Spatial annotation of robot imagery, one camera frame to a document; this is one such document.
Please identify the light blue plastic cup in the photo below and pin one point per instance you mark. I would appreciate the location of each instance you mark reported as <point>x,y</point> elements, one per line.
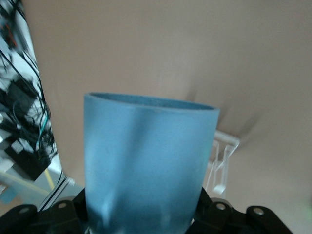
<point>146,158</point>

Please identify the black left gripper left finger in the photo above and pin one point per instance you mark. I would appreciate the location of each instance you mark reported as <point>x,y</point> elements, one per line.
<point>48,219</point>

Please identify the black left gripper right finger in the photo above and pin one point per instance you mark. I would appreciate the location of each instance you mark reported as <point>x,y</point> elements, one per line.
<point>231,219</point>

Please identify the aluminium table edge profile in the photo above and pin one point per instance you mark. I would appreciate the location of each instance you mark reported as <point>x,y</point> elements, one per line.
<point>58,191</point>

